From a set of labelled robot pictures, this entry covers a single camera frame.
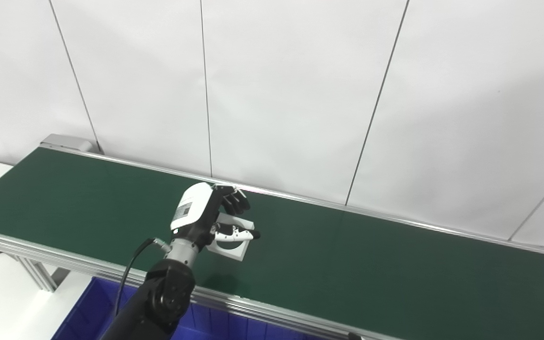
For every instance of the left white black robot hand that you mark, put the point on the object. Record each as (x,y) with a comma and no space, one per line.
(191,208)

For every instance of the white block part with hole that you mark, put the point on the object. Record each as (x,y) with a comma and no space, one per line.
(236,251)

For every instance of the green conveyor belt aluminium frame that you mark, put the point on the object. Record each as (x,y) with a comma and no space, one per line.
(347,269)

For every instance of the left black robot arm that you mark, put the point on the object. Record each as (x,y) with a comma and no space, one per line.
(163,293)

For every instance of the blue plastic bin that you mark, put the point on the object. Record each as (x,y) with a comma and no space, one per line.
(88,316)

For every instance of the aluminium conveyor support leg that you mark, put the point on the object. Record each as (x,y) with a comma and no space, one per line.
(40,276)

